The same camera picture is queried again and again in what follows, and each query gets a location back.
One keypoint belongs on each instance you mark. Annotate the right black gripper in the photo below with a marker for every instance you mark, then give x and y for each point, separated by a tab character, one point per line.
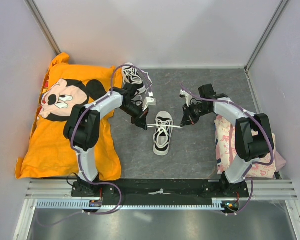
188	118

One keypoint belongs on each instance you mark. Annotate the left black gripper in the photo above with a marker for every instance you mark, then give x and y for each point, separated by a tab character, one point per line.
140	120

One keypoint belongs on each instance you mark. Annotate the black white sneaker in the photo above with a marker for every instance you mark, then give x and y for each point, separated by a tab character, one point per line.
137	77
164	126

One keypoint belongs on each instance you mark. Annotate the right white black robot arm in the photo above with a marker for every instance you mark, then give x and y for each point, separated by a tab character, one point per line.
254	144

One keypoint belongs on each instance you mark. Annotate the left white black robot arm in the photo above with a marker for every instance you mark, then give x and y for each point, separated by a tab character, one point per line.
82	129

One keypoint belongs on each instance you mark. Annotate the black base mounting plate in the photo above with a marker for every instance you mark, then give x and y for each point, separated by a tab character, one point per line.
177	192

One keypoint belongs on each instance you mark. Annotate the white tape scrap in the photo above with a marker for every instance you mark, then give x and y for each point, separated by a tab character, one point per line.
159	192

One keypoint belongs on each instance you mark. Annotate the orange cartoon mouse cloth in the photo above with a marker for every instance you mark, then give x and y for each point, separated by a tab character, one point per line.
65	85

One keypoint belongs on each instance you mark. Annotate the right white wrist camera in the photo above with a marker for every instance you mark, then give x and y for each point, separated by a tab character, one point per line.
187	97

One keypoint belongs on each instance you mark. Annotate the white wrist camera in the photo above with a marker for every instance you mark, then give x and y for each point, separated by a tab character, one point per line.
148	100
187	97

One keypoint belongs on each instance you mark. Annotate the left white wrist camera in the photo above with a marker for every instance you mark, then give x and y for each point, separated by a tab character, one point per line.
148	100

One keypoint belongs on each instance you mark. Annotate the grey slotted cable duct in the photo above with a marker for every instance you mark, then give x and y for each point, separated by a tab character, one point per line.
86	204

